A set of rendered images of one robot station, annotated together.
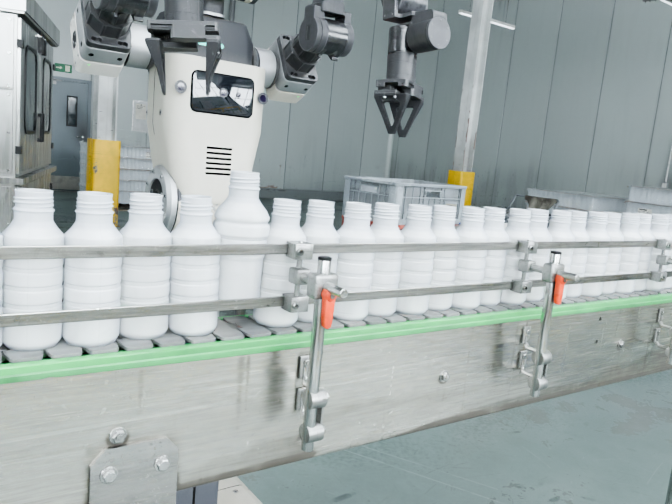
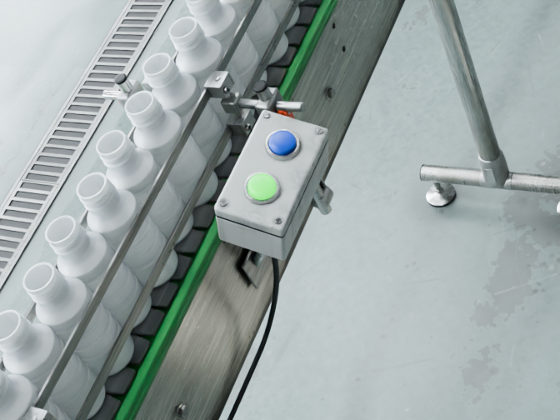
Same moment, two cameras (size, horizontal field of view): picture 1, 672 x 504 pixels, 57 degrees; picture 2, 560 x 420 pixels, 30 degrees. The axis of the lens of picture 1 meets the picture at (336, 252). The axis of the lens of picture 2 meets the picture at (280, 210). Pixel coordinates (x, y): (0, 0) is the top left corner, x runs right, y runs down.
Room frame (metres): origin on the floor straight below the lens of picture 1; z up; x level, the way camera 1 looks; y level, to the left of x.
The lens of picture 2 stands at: (2.07, -0.41, 1.90)
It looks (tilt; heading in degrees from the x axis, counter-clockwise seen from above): 47 degrees down; 172
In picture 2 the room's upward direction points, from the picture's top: 30 degrees counter-clockwise
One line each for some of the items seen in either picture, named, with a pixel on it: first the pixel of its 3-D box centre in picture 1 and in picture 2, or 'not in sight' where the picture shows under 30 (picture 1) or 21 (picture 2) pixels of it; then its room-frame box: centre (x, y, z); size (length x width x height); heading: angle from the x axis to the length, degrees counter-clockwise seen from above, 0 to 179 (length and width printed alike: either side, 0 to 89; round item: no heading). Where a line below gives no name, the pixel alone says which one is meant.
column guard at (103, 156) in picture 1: (102, 182); not in sight; (8.02, 3.08, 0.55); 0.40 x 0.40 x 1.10; 36
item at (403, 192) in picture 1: (404, 200); not in sight; (3.53, -0.36, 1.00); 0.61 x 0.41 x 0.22; 133
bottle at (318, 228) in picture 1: (315, 260); not in sight; (0.85, 0.03, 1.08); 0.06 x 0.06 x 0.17
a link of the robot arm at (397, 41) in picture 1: (405, 41); not in sight; (1.25, -0.09, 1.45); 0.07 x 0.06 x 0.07; 37
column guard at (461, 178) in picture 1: (457, 202); not in sight; (11.00, -2.05, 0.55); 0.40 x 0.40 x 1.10; 36
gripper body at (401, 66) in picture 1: (401, 74); not in sight; (1.25, -0.09, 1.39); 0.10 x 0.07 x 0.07; 155
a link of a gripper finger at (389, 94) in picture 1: (395, 110); not in sight; (1.23, -0.09, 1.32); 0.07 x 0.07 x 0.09; 65
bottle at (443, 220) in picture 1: (438, 257); (247, 7); (0.99, -0.16, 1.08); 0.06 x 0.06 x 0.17
